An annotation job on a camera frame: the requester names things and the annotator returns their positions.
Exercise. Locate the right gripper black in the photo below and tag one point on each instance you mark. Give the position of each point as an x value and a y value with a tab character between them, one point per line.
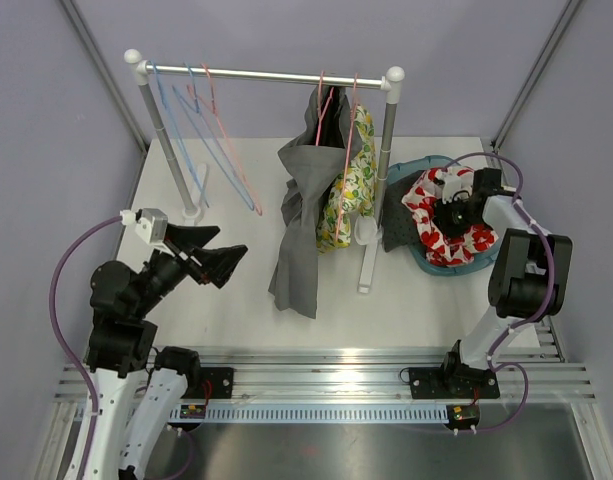
441	211

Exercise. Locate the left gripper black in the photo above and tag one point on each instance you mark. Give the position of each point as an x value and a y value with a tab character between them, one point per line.
216	264

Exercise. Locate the red poppy white skirt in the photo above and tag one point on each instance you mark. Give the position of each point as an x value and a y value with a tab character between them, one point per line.
441	250

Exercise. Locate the dark grey dotted skirt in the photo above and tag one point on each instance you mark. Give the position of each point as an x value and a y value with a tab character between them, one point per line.
399	228

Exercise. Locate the plain grey skirt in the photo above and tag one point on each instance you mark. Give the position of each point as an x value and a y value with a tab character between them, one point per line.
313	169

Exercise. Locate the blue wire hanger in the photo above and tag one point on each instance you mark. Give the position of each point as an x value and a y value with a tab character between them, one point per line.
202	122
197	182

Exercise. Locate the pink wire hanger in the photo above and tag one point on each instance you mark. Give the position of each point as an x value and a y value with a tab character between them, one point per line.
353	107
231	154
325	98

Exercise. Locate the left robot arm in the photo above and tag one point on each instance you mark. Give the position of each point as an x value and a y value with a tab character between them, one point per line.
130	395

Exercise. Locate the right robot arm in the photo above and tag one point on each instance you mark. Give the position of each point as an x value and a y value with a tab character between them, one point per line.
527	283

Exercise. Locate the lemon print skirt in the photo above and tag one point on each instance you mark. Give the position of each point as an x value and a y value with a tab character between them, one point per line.
352	193

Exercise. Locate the clothes rack silver white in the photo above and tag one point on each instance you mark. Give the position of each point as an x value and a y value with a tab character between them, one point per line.
191	197

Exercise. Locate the blue plastic basket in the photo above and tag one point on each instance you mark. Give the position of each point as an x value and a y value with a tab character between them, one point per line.
481	260

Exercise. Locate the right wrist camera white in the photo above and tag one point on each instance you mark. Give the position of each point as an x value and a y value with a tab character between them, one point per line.
455	183

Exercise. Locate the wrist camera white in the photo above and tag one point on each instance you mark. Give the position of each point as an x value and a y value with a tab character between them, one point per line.
455	183
150	224

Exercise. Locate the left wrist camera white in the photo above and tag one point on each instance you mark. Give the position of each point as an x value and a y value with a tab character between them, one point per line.
150	224

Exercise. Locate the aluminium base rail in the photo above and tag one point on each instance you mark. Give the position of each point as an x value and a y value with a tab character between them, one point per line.
351	375

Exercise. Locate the white slotted cable duct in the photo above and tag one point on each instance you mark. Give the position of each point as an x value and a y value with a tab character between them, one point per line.
226	413

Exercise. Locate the right frame post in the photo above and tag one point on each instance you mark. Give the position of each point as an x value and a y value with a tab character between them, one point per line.
541	63

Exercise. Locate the frame post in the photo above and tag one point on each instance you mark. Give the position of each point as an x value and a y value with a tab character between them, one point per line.
83	33
541	63

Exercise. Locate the left frame post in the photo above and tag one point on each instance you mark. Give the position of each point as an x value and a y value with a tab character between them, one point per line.
83	33

